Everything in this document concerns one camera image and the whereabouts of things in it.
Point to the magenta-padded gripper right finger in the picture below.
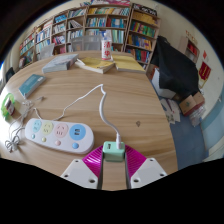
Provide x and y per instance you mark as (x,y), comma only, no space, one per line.
(148,172)

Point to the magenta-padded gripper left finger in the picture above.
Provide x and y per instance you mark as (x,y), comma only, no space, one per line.
(78,173)

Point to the mint green charger block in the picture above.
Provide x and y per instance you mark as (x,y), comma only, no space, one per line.
(112,152)

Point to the white pastel power strip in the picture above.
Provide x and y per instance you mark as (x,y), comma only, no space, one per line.
(60,140)

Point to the white papers pile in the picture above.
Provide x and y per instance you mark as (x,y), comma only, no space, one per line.
(171,111)

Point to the brown cardboard box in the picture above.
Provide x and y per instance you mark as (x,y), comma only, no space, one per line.
(190,105)

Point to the small jar with red label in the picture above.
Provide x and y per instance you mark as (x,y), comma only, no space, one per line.
(10,107)

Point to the teal book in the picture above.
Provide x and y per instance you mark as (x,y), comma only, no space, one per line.
(31,85)

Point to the black cloth cover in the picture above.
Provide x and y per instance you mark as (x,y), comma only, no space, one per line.
(173,70)

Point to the yellow open book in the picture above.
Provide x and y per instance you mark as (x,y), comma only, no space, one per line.
(95,65)

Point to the yellow closed book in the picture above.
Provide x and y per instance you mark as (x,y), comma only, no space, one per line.
(128,63)

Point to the grey book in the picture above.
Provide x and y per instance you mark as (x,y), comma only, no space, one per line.
(60,63)

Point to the dark office chair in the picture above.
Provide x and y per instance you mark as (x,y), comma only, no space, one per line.
(10,74)

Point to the grey mesh chair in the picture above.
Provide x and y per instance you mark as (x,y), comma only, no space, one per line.
(90,43)
(47,51)

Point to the clear bottle with red label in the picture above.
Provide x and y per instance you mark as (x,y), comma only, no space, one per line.
(106,50)

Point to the wooden bookshelf unit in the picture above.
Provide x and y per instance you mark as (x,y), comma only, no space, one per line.
(100,20)

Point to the red wall hanging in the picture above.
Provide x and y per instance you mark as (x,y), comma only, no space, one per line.
(204,70)

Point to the small wooden wall shelf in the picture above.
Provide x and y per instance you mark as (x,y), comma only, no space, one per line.
(190,49)

